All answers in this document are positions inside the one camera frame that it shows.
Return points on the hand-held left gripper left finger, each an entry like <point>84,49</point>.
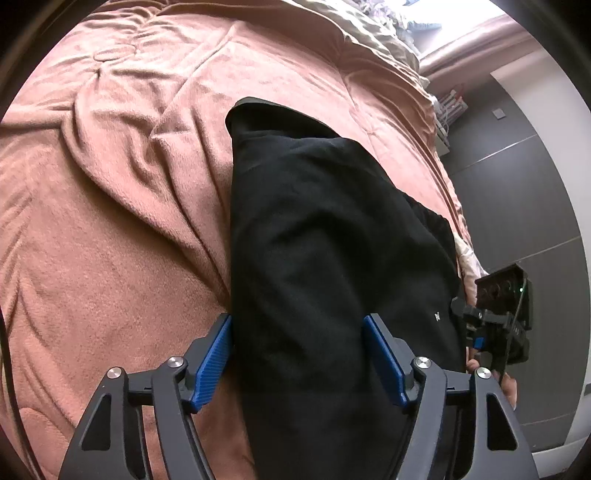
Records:
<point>213,357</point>

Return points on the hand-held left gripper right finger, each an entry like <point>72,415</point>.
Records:
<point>385,357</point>

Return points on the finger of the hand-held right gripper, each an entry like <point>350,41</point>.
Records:
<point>471,318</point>

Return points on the black collared shirt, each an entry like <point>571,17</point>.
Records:
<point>323,254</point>

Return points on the person's right hand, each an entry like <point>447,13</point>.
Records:
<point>509,390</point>

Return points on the cream bed sheet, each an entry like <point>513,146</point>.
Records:
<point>467,261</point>

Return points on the salmon pink blanket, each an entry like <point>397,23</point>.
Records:
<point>115,230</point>

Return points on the white storage rack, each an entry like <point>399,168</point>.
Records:
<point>450,115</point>

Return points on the pink curtain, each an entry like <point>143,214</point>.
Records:
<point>461,50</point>

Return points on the beige duvet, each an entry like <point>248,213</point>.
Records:
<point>369,32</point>

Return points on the grey floral cloth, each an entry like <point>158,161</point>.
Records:
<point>406,16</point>

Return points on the grey wall switch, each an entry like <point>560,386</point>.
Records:
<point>498,113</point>

